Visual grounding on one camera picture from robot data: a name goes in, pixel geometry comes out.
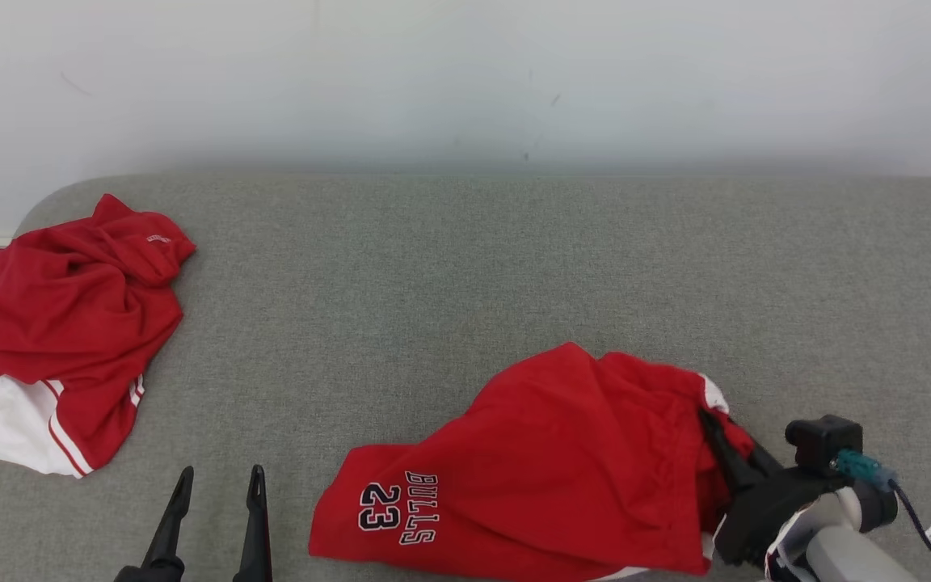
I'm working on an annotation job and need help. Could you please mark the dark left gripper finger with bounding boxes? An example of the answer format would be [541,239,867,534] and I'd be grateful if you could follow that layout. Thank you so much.
[233,465,273,582]
[114,466,195,582]

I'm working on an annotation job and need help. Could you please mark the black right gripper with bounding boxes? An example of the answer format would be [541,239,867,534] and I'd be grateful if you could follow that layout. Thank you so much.
[698,408,853,567]

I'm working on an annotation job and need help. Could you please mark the red Bulls 23 shorts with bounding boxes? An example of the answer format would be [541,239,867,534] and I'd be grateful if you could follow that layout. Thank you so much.
[308,342,757,582]

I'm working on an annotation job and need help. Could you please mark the red white Bulls jersey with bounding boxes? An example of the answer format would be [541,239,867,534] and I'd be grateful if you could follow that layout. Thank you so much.
[0,194,197,479]

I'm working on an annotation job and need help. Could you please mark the grey fabric sofa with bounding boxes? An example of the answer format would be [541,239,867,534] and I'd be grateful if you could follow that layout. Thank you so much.
[0,172,931,582]

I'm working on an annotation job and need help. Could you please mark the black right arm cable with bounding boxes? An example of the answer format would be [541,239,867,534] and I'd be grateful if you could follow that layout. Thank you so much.
[890,483,931,582]

